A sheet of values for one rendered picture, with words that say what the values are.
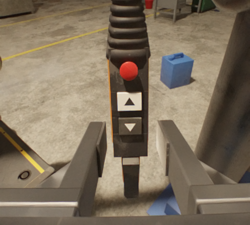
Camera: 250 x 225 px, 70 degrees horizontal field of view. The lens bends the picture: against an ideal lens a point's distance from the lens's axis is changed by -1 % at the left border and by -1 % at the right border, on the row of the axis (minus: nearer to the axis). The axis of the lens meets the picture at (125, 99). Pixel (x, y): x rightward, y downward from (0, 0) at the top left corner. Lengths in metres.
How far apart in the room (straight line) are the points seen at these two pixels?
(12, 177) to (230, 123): 0.73
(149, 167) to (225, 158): 0.84
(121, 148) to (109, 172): 1.20
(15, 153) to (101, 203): 0.76
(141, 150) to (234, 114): 0.41
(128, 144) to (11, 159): 0.58
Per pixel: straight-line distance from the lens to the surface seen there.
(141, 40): 0.25
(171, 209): 1.26
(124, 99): 0.26
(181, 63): 2.24
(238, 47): 0.58
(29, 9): 7.60
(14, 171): 0.76
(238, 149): 0.74
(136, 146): 0.29
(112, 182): 1.45
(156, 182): 1.45
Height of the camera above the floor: 1.27
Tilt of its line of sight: 37 degrees down
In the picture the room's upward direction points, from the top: 2 degrees counter-clockwise
